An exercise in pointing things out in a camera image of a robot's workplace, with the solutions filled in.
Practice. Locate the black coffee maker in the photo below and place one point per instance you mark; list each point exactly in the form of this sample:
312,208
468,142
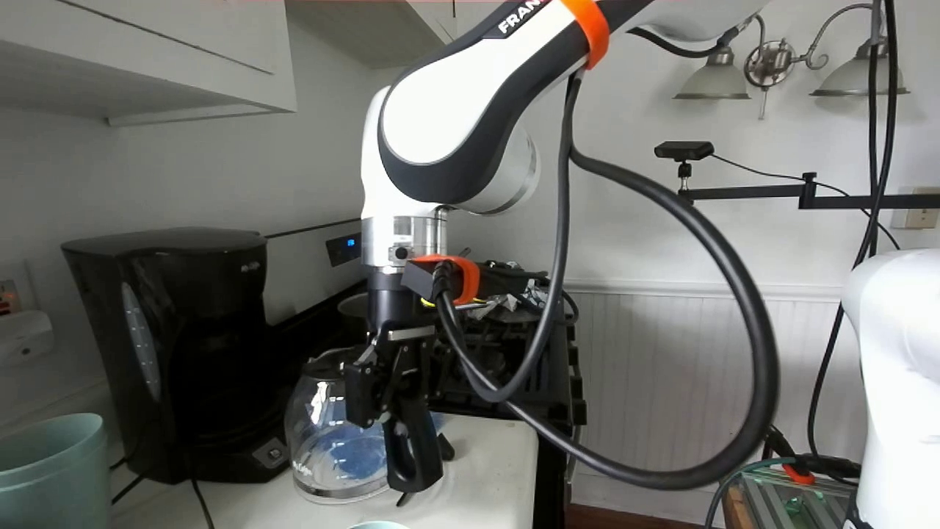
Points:
186,341

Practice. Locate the black external camera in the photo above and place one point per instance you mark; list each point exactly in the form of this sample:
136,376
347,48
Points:
682,151

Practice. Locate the red and black clamp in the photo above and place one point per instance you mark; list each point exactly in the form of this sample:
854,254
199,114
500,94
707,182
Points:
797,461

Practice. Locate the green cup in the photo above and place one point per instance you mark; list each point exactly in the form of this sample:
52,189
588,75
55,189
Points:
49,473

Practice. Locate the white wall cabinet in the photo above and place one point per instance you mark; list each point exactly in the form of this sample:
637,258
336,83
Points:
383,29
148,48

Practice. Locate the white wall box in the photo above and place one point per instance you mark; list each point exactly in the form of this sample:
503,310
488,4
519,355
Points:
21,338

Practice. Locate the double wall lamp fixture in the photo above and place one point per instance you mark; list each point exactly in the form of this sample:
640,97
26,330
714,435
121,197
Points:
710,83

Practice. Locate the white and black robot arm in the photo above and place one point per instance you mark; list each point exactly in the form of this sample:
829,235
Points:
460,117

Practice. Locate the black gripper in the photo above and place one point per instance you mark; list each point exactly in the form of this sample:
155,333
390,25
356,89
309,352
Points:
399,297

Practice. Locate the blue cleaning cloth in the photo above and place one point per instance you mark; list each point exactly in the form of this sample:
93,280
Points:
347,452

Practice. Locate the black and stainless gas stove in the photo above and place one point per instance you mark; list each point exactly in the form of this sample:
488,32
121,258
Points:
303,266

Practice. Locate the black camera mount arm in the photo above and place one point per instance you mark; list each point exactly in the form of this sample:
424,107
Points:
832,197

